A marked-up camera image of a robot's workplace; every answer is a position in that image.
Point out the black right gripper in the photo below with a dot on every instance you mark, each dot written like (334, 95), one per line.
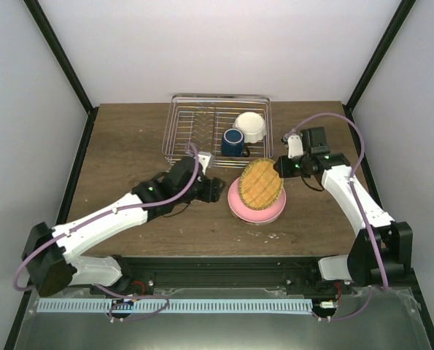
(283, 172)

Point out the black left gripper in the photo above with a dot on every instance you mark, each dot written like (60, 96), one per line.
(212, 192)

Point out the round woven bamboo tray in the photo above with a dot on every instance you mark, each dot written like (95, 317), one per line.
(259, 187)

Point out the pink plate with woven pattern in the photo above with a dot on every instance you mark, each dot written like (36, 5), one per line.
(251, 216)

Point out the white scalloped bowl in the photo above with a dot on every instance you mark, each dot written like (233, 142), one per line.
(252, 125)

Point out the dark blue mug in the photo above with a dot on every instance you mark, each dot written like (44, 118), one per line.
(233, 144)

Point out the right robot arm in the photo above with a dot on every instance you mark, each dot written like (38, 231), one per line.
(382, 248)

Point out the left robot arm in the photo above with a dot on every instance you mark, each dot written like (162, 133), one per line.
(55, 256)

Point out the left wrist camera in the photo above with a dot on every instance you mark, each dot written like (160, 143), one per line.
(206, 159)

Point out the metal wire dish rack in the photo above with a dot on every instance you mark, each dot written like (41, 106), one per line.
(202, 119)

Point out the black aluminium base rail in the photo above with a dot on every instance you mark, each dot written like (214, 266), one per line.
(299, 275)

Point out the light blue slotted cable duct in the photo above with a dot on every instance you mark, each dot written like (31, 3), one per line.
(176, 306)

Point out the right black frame post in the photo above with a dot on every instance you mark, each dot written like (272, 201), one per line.
(387, 38)

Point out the black frame post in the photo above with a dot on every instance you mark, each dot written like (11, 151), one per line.
(387, 38)
(47, 31)

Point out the left black frame post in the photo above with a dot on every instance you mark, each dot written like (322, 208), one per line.
(47, 31)

